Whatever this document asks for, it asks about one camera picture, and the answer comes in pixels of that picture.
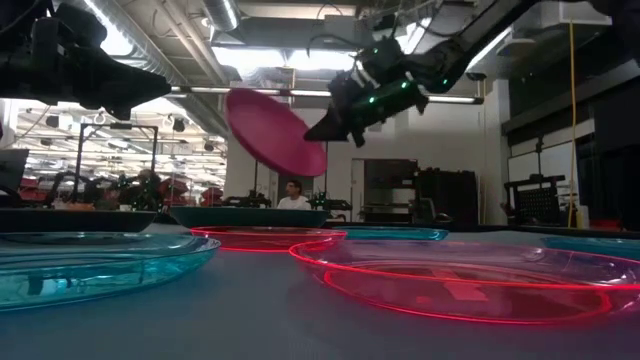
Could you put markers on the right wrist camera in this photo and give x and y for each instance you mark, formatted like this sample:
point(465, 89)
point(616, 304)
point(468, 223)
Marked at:
point(382, 62)

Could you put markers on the grey-blue table mat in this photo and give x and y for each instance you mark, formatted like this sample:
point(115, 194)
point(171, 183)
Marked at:
point(250, 325)

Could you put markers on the small silver air duct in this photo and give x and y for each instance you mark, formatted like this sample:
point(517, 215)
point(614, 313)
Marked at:
point(222, 15)

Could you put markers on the dark green plastic plate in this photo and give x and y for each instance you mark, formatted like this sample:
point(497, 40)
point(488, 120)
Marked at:
point(250, 218)

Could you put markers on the clear pink plastic plate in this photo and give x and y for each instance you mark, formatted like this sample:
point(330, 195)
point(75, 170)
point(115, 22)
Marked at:
point(260, 240)
point(450, 295)

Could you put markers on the dark computer monitor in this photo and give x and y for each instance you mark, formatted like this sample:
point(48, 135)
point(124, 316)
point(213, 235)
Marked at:
point(12, 170)

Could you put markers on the clear teal plastic plate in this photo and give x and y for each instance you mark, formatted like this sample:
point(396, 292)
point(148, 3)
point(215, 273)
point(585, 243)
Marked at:
point(100, 270)
point(400, 234)
point(600, 247)

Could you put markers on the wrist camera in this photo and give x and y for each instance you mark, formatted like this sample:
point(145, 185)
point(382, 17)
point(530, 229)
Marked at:
point(75, 27)
point(382, 62)

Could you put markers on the long linear ceiling light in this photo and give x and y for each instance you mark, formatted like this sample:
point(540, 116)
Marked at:
point(450, 99)

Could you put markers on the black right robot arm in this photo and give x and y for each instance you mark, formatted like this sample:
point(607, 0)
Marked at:
point(475, 40)

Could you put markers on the white wall board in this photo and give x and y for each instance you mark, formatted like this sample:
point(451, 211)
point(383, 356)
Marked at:
point(555, 160)

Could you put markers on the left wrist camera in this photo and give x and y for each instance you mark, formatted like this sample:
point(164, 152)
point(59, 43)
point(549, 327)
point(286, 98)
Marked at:
point(75, 27)

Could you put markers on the person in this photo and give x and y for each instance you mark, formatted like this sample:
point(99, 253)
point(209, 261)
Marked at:
point(294, 202)

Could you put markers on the dark open shelf unit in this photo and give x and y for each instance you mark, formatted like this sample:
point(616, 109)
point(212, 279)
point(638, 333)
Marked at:
point(390, 190)

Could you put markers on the black cabinet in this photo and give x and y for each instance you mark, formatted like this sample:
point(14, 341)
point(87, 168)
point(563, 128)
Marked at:
point(445, 197)

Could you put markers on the magenta plastic plate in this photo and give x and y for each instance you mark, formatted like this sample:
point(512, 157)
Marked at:
point(270, 130)

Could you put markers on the black aluminium table frame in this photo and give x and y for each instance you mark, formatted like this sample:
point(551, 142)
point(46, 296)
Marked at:
point(500, 226)

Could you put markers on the black metal frame stand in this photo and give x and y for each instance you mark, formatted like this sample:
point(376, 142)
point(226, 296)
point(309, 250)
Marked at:
point(78, 160)

